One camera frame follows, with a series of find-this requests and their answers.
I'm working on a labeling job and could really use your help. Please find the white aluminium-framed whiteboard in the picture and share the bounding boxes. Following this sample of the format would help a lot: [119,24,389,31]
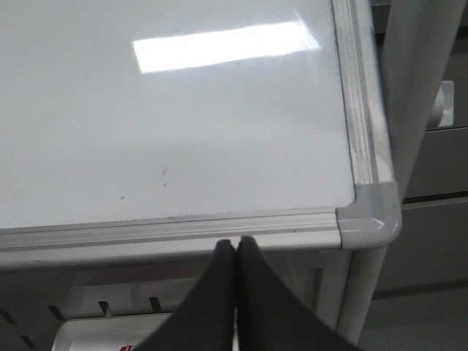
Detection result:
[1,1,401,270]

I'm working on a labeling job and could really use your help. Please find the white metal stand leg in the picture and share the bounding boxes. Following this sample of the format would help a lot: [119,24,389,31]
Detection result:
[336,246,388,344]

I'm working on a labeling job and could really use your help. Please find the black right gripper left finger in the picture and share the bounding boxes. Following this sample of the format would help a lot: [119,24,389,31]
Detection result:
[135,240,235,350]

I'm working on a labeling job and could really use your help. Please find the white slotted pegboard panel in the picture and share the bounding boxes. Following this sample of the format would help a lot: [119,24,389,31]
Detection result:
[1,252,350,350]

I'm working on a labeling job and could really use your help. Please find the grey drawer cabinet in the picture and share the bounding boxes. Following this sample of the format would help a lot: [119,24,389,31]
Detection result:
[375,1,467,299]

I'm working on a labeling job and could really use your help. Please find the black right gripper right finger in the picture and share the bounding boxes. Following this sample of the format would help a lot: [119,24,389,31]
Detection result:
[236,236,359,350]

